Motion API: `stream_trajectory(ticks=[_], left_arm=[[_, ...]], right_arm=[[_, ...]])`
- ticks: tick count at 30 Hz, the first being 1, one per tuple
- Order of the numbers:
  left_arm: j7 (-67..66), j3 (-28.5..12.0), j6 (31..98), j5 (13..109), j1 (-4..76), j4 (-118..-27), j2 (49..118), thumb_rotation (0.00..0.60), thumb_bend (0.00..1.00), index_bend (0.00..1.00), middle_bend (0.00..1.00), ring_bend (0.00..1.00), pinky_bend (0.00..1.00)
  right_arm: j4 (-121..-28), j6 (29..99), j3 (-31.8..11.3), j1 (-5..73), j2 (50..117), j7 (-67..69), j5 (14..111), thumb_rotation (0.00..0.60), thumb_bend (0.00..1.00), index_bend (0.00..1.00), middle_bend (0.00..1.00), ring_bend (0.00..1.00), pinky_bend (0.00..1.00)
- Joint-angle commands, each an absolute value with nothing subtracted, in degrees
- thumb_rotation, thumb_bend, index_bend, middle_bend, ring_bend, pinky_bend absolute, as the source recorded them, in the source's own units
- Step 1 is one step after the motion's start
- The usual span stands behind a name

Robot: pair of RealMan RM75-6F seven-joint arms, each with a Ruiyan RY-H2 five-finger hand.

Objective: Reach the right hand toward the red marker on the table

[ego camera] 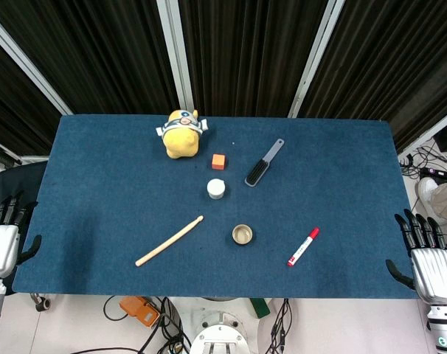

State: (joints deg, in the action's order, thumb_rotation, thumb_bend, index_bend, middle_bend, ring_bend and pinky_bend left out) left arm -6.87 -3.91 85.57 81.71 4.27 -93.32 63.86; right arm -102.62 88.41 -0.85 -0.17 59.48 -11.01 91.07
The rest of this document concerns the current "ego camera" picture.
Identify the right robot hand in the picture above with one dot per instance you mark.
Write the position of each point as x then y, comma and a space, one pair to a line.
435, 270

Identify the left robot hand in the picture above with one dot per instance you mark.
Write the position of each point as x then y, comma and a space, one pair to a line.
1, 245

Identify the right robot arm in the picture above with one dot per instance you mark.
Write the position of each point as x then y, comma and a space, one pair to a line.
445, 327

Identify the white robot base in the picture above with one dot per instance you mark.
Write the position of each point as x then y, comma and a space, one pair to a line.
217, 332

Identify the red and white marker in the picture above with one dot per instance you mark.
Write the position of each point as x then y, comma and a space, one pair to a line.
303, 247

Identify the table caster wheel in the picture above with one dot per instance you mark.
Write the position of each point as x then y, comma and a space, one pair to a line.
41, 303

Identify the white sneaker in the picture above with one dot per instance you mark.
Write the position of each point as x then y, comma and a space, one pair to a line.
428, 192

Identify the black power strip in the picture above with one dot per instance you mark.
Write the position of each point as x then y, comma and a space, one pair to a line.
438, 173

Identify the blue felt table mat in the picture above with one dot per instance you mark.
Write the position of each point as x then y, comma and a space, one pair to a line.
142, 206

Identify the orange control box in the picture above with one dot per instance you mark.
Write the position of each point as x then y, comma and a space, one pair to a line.
139, 310

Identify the wooden drumstick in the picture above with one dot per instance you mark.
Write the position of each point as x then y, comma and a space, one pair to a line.
169, 241

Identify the green block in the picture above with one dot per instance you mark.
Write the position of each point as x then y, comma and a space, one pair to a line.
259, 307

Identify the gold round tin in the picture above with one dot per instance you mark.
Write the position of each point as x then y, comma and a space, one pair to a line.
243, 234

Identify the grey black hair brush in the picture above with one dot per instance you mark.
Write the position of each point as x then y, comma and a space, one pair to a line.
263, 163

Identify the yellow plush toy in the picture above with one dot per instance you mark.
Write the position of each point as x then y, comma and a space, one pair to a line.
181, 135

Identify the white round jar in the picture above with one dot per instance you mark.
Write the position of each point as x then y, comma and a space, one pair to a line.
216, 188

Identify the orange cube block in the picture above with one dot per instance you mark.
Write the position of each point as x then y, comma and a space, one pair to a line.
218, 161

